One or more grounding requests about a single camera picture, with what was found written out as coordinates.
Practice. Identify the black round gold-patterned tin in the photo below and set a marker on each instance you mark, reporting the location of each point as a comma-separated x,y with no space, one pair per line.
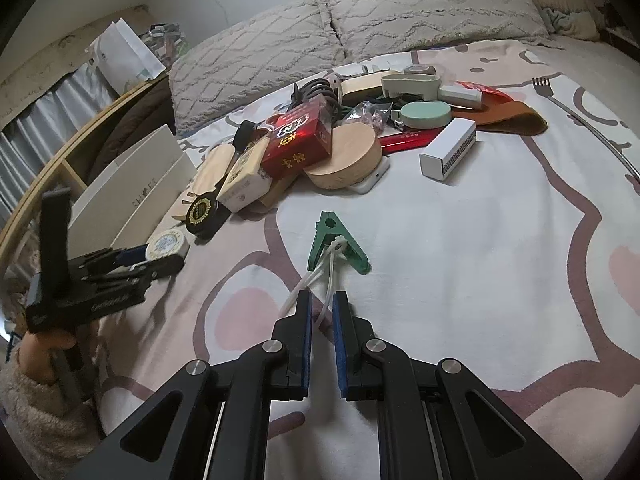
206,216

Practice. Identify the long wooden block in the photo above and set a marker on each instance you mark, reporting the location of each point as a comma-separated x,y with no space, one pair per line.
277,189

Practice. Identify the sage green stapler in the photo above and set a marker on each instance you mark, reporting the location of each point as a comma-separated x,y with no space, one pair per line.
424,86

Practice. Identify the white shoe box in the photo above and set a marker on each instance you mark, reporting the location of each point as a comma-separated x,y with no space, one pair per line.
124,204

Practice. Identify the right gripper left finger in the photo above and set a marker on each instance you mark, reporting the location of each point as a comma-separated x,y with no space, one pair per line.
210,422

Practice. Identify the round wooden box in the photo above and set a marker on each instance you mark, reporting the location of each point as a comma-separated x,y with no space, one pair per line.
356,152

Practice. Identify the left beige textured pillow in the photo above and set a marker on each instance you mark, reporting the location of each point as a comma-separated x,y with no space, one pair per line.
248,60

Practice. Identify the small white box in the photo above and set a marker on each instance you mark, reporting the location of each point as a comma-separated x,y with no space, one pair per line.
444,153

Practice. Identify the red flat pen case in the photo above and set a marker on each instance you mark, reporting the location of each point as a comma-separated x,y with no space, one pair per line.
407,140

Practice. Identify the beige textured pillow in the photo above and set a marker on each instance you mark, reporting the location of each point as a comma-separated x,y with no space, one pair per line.
367,28
248,60

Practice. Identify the white green rectangular device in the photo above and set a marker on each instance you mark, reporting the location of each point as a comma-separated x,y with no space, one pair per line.
460,96

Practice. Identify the metal back scratcher fork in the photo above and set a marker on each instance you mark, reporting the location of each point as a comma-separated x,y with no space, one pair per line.
542,86

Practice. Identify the green clothes peg with cord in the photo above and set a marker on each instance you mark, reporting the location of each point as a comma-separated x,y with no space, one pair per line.
331,241

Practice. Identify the grey curtain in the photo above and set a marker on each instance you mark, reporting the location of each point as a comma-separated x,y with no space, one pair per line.
34,137

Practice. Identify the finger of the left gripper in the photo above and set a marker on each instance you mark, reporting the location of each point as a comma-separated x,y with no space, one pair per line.
106,260
144,273

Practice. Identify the white paper bag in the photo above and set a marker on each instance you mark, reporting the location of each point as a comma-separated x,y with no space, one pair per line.
123,59

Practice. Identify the red cigarette carton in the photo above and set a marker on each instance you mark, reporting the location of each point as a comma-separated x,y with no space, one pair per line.
301,137

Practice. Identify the cream tissue pack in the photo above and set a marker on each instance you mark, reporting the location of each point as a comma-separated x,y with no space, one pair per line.
247,180

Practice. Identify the brown folded blanket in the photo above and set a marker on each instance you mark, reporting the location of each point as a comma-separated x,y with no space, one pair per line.
151,112

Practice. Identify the wooden bed shelf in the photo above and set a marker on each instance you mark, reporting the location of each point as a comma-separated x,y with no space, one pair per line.
58,167

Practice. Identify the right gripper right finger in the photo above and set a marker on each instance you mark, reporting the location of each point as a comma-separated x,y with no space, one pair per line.
435,421

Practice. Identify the left hand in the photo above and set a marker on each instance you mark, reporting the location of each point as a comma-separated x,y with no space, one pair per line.
35,354

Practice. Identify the right beige textured pillow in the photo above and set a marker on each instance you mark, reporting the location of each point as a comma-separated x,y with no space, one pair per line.
367,28

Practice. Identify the black hair claw clip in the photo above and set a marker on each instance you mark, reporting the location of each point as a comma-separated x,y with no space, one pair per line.
329,87

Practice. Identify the mint green round case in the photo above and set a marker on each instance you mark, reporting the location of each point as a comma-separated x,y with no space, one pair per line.
425,115

